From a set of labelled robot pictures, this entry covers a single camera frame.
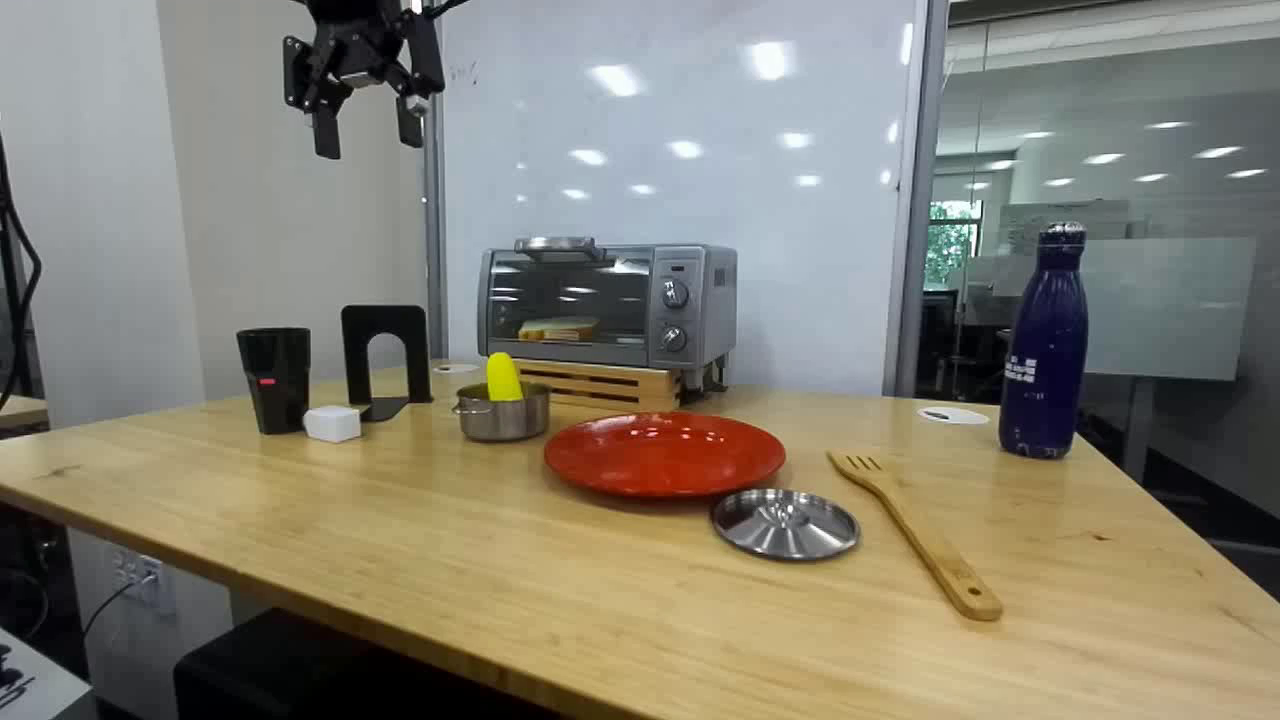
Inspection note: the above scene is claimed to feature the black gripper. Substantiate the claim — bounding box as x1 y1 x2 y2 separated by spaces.
280 0 449 165

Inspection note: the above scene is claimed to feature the round silver metal lid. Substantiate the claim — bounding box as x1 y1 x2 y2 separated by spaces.
710 482 866 564

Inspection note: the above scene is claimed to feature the black metal bookend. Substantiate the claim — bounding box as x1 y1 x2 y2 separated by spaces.
338 298 437 428

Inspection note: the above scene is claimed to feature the black cup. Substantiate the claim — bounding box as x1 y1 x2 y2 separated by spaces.
232 325 315 438

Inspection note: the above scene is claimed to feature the yellow toy corn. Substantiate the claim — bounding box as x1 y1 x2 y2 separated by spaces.
479 348 527 408

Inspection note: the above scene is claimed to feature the silver toaster oven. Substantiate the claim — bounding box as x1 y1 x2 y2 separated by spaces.
477 234 741 377

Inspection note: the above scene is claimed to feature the small white box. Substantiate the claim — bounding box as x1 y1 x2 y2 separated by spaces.
299 402 369 446

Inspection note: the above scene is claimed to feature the small steel pot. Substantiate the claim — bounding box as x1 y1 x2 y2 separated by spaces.
451 379 556 446

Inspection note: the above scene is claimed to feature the small wooden pallet stand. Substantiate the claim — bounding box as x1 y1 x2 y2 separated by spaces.
514 351 688 416

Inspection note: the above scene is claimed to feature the red plate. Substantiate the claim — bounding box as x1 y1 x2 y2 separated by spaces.
540 408 789 506

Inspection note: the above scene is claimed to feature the flat white round coaster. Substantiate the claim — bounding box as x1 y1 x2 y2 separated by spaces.
916 399 997 430

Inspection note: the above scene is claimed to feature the wooden fork spatula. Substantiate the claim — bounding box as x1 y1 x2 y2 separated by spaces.
825 446 1009 626

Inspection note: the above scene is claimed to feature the dark blue water bottle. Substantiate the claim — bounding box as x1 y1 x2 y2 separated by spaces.
997 221 1093 463

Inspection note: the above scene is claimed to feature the frosted glass board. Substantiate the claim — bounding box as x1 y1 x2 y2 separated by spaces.
955 233 1262 389

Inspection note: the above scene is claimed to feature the black hanging cable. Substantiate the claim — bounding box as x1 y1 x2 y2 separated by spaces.
0 137 48 411

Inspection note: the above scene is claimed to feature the white wall power outlet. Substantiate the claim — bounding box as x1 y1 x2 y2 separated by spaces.
110 547 172 600

